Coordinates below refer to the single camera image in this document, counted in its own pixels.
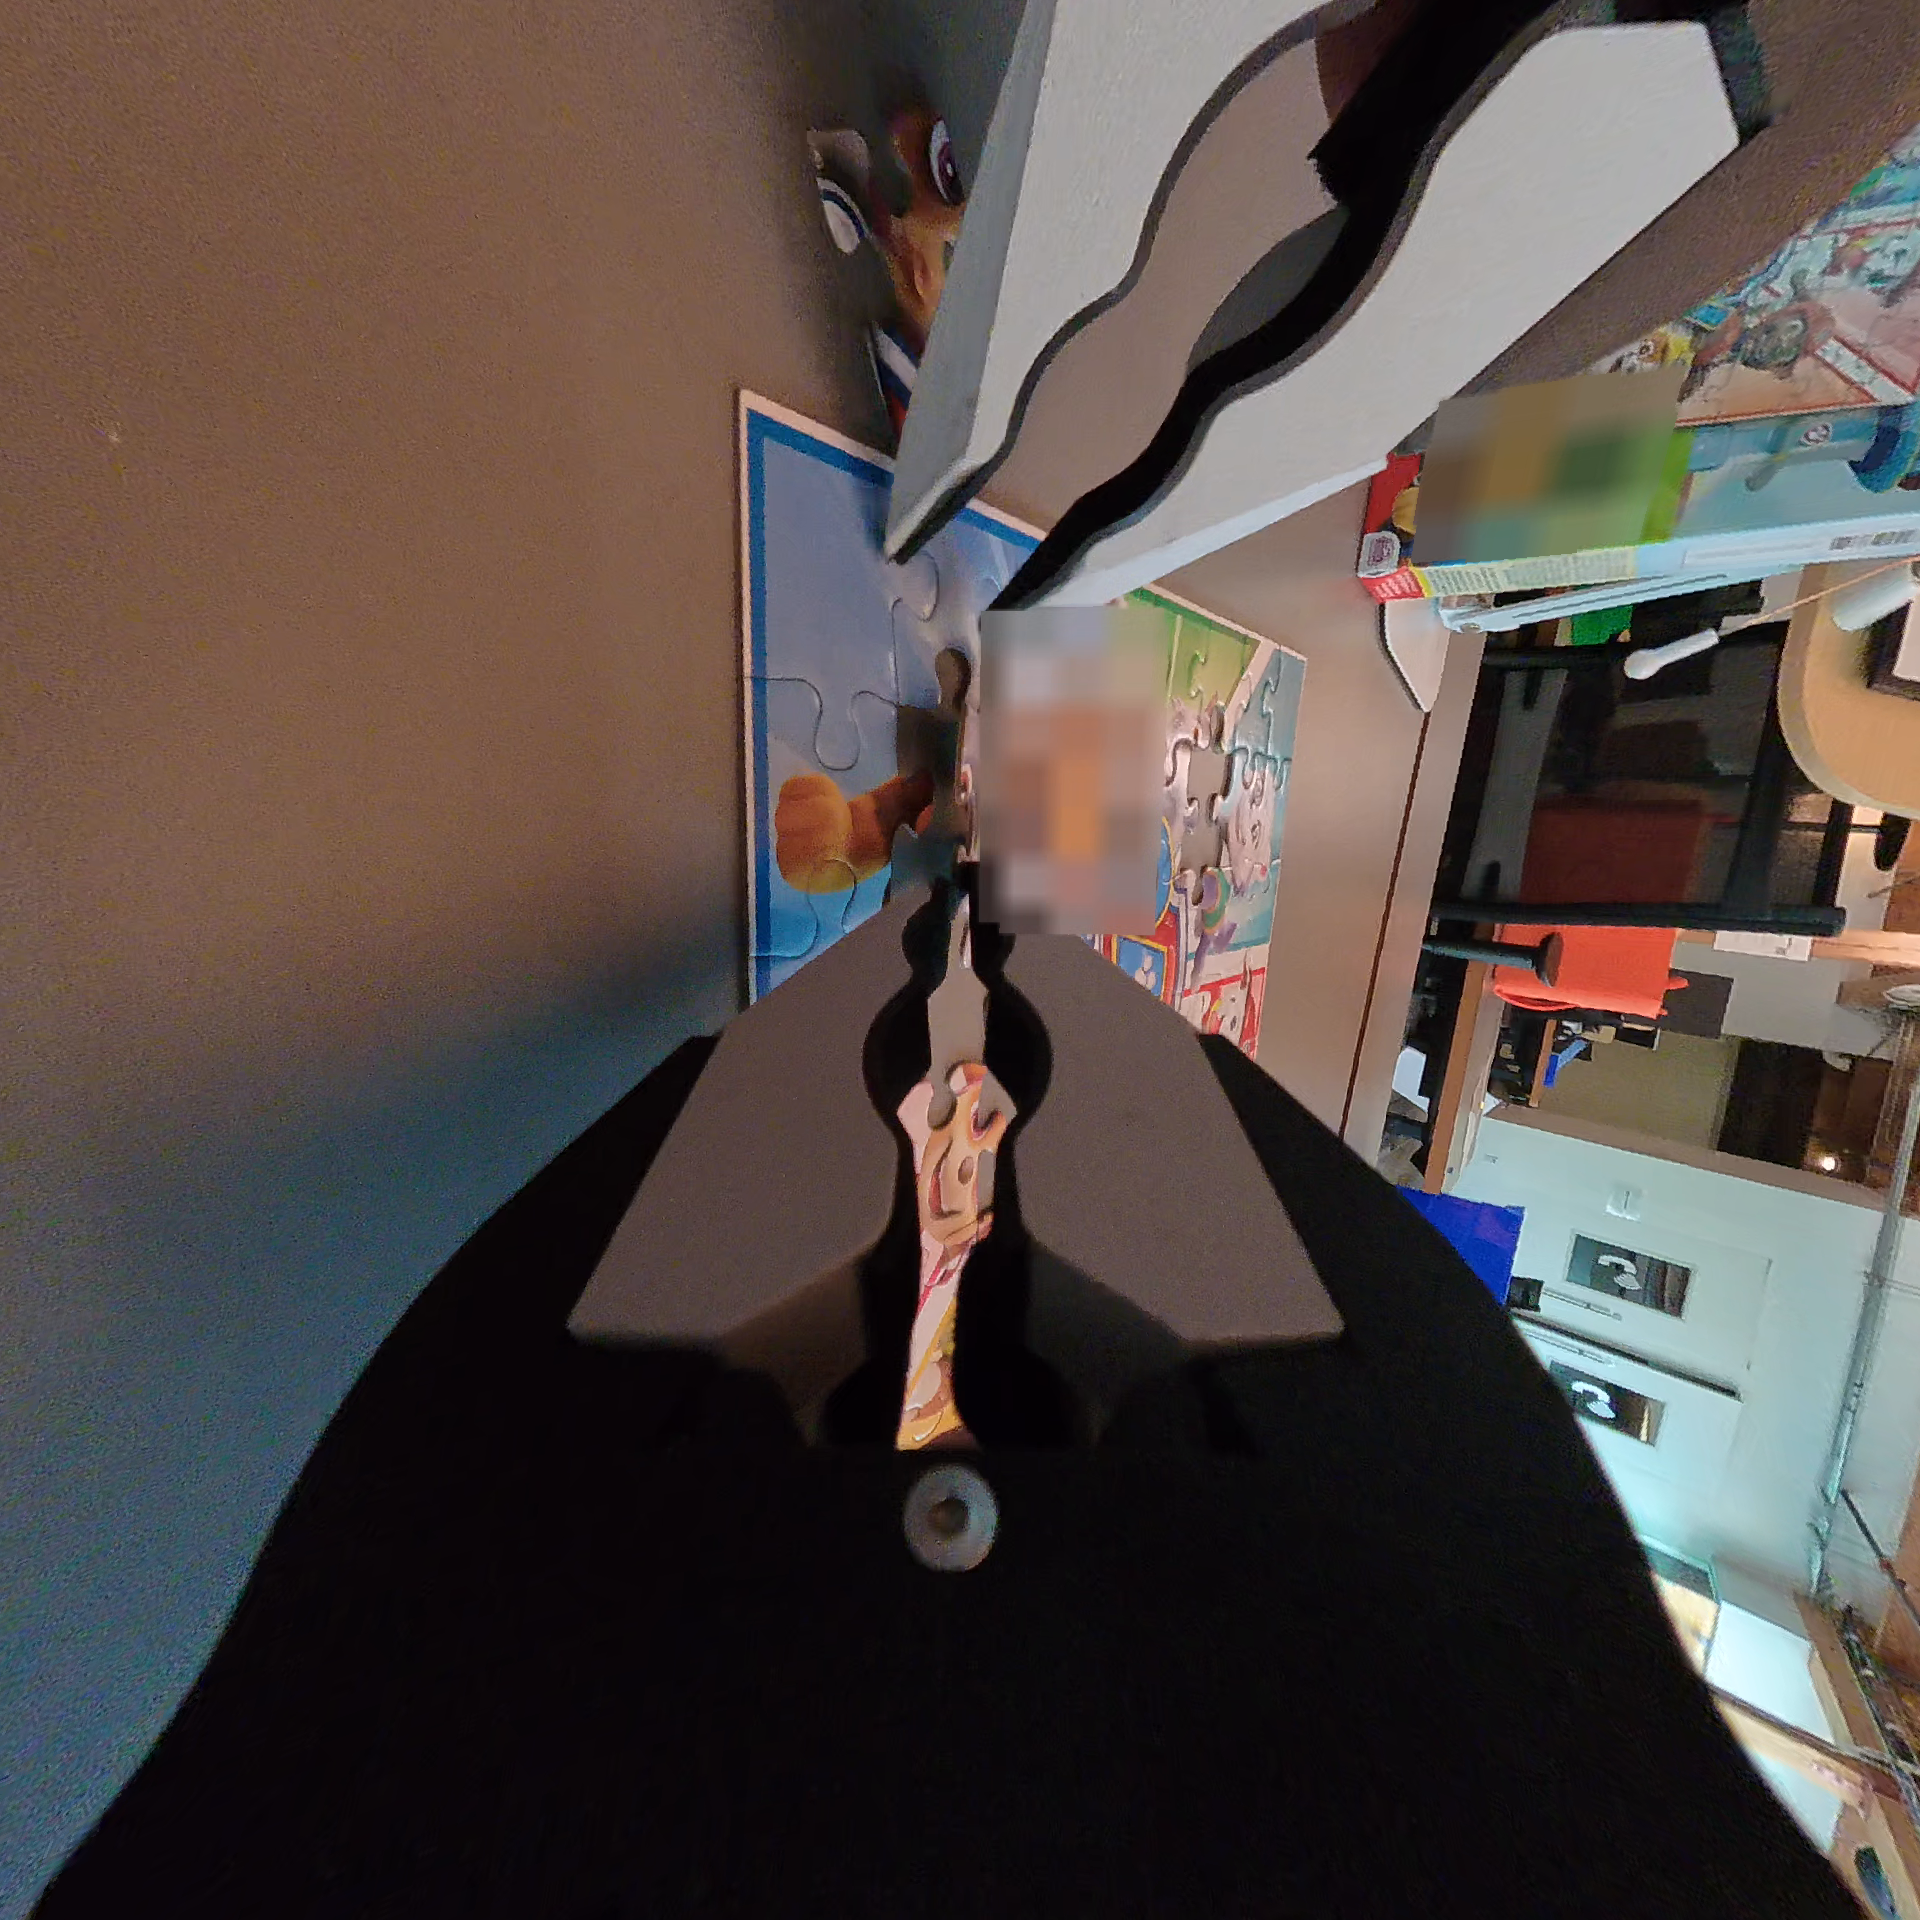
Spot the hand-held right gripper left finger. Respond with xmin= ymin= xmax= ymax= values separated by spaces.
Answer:
xmin=567 ymin=882 xmax=962 ymax=1445

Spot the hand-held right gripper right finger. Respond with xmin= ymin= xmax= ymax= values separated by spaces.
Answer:
xmin=959 ymin=930 xmax=1346 ymax=1450

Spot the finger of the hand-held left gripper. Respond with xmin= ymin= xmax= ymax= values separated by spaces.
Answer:
xmin=883 ymin=0 xmax=1353 ymax=566
xmin=1030 ymin=15 xmax=1920 ymax=612

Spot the orange white puzzle piece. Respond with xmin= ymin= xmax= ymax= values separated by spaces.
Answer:
xmin=895 ymin=885 xmax=1023 ymax=1452

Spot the assembled cartoon jigsaw puzzle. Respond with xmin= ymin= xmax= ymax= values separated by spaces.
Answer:
xmin=735 ymin=389 xmax=1310 ymax=1060

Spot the blue orange puzzle piece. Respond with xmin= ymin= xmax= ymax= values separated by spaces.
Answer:
xmin=806 ymin=103 xmax=973 ymax=442

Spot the colourful puzzle box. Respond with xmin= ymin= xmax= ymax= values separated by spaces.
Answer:
xmin=1357 ymin=128 xmax=1920 ymax=634

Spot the blue plastic bin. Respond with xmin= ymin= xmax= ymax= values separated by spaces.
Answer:
xmin=1399 ymin=1183 xmax=1527 ymax=1309

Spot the white board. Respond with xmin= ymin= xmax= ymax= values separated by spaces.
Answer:
xmin=1379 ymin=595 xmax=1491 ymax=716

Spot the orange chair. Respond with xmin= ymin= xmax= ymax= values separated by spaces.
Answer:
xmin=1487 ymin=796 xmax=1707 ymax=1040

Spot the beige round table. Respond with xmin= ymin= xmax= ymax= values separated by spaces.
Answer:
xmin=1777 ymin=566 xmax=1920 ymax=822

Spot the grey metal pipe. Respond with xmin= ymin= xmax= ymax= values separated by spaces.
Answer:
xmin=1805 ymin=1101 xmax=1920 ymax=1595

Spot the framed wall picture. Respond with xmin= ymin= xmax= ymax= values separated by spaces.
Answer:
xmin=1542 ymin=1355 xmax=1668 ymax=1452
xmin=1563 ymin=1228 xmax=1694 ymax=1323

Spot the black metal table frame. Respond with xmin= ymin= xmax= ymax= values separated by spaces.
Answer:
xmin=1425 ymin=631 xmax=1849 ymax=941

